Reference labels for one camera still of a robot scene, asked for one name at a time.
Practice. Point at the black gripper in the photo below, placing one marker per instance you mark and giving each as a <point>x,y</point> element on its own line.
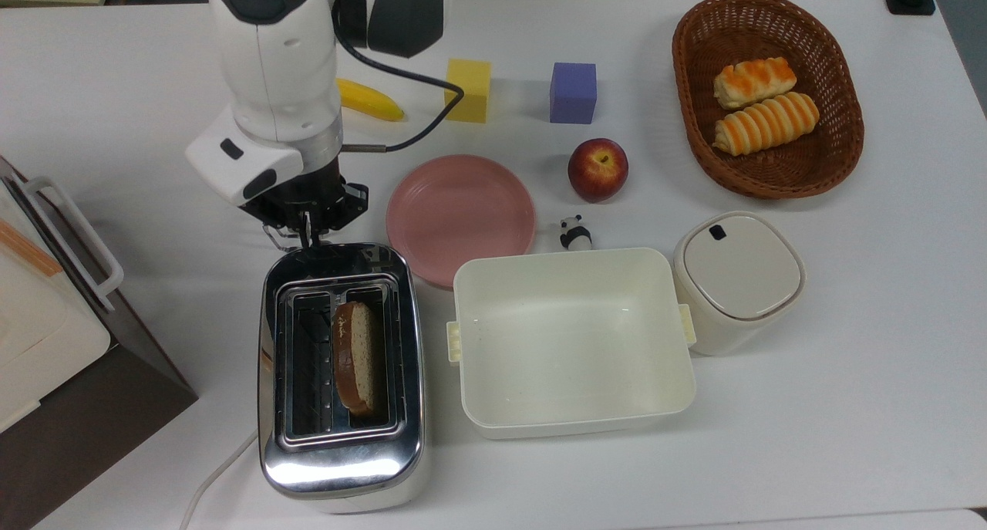
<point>308,187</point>

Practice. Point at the pink plate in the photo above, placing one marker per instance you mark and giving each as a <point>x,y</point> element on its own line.
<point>459,214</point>

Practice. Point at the brown wicker basket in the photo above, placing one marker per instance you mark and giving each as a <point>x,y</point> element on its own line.
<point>833,67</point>

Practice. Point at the purple foam block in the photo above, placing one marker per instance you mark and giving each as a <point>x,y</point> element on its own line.
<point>573,94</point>

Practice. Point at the cream plastic storage box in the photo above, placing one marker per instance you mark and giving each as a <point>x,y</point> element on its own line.
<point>570,345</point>

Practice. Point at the red apple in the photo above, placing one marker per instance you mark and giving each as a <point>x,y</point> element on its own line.
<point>597,171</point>

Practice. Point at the yellow banana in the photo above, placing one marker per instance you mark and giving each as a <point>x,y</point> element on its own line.
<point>378,102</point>

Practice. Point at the bread slice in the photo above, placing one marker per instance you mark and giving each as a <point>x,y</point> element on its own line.
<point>356,360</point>

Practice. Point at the yellow foam block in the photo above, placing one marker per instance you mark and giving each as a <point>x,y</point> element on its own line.
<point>472,75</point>

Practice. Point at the cream lidded trash can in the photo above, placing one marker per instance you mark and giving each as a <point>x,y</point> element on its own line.
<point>740,268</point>

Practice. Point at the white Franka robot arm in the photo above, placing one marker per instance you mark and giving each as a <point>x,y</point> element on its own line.
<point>277,67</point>

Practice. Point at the cream and chrome toaster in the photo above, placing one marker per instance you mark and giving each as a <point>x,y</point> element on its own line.
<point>339,468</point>

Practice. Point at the panda figurine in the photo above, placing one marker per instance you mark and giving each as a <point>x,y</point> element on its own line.
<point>574,237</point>

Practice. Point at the orange glazed bread roll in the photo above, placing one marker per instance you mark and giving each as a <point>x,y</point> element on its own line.
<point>752,82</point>

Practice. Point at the striped bread roll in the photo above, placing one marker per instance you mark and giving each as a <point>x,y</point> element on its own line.
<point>763,125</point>

